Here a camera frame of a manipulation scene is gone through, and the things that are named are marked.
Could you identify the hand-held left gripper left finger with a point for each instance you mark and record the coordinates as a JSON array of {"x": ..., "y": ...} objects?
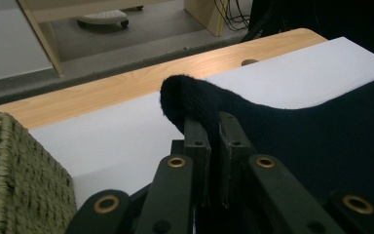
[{"x": 199, "y": 156}]

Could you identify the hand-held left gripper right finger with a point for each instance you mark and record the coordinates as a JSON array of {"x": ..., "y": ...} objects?
[{"x": 237, "y": 156}]

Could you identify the black knit sweater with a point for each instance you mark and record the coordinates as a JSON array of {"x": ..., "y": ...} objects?
[{"x": 305, "y": 146}]

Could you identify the green woven basket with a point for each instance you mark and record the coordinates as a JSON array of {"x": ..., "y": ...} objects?
[{"x": 29, "y": 188}]

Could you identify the white foam board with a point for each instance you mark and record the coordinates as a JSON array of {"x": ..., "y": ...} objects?
[{"x": 117, "y": 139}]

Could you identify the light wooden table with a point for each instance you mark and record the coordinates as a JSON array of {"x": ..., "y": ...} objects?
[{"x": 110, "y": 84}]

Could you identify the black curtain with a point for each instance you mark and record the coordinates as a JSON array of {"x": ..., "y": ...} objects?
[{"x": 337, "y": 19}]

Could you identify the white cabinet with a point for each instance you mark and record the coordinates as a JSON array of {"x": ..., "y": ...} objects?
[{"x": 6, "y": 42}]

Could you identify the black metal frame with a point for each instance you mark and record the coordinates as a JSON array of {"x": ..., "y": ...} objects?
[{"x": 256, "y": 27}]

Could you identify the wooden shelf frame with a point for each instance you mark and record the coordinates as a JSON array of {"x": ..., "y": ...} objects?
[{"x": 47, "y": 35}]

